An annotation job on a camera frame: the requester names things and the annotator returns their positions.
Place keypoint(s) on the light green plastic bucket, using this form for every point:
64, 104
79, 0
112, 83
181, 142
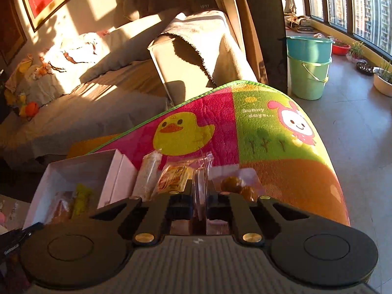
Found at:
307, 79

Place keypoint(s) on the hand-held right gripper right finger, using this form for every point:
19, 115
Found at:
219, 205

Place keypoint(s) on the beige fringed blanket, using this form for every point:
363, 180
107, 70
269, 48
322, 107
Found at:
202, 27

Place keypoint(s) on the grey side table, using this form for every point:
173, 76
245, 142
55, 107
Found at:
15, 211

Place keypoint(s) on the clear packet of brown balls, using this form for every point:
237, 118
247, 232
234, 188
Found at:
235, 180

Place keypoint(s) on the clear dark snack packet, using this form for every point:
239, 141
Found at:
200, 177

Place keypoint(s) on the window frame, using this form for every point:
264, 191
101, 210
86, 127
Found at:
349, 6

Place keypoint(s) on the pile of white clothes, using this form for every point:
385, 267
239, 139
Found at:
73, 50

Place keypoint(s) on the dark bowl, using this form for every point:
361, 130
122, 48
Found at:
364, 68

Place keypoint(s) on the beige curtain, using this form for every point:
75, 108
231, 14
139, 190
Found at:
235, 21

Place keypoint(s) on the pink cloth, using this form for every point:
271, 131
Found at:
20, 70

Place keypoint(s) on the white cardboard box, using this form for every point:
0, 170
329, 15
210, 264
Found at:
92, 171

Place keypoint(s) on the colourful cartoon printed mat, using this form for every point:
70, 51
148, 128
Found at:
275, 134

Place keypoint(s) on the orange ball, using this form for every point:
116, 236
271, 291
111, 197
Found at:
32, 109

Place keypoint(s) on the grey long pillow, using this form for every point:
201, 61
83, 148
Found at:
122, 49

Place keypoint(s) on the round plush toy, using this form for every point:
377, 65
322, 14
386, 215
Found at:
144, 0

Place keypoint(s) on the small potted plant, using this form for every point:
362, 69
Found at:
356, 52

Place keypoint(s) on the red plastic basin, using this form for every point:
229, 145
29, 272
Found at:
340, 50

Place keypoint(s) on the white pot with plant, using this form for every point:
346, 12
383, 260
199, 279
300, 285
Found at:
382, 81

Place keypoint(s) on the clutter on window sill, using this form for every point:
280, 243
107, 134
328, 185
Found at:
298, 21

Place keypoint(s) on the yellow-green snack packet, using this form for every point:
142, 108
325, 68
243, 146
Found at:
82, 199

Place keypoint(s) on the bed with beige sheet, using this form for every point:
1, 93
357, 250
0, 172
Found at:
101, 110

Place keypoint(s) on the dark red framed picture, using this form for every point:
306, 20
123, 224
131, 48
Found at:
9, 27

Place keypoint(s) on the orange-brown snack packet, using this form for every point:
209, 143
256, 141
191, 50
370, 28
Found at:
62, 206

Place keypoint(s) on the yellow wooden table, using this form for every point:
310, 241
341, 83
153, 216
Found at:
82, 147

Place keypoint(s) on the yellow plush toy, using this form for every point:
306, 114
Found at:
13, 98

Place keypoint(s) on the pale bread packet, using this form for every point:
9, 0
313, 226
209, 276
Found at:
148, 174

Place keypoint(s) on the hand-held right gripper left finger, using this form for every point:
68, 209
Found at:
180, 205

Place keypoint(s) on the teal plastic bucket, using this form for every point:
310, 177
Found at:
309, 49

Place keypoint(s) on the yellow orange snack packet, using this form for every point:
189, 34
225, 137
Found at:
173, 179

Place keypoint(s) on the digital clock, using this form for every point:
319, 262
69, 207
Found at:
204, 6

